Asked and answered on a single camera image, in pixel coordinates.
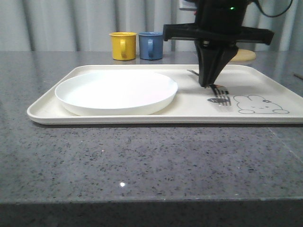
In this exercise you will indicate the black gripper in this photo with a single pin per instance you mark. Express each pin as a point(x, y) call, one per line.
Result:
point(216, 21)

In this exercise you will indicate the silver metal fork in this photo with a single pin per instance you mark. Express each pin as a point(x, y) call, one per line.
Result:
point(220, 95)

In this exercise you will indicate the white round plate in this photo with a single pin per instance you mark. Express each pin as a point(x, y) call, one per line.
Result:
point(116, 92)

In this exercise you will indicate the wooden mug tree stand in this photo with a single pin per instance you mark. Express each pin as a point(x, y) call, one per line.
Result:
point(244, 55)

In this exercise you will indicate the cream rabbit serving tray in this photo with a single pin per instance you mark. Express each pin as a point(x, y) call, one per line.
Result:
point(255, 99)

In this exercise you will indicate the blue mug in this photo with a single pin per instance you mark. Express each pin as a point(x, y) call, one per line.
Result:
point(151, 45)

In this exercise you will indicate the yellow mug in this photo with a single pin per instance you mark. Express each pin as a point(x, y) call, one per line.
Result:
point(123, 45)

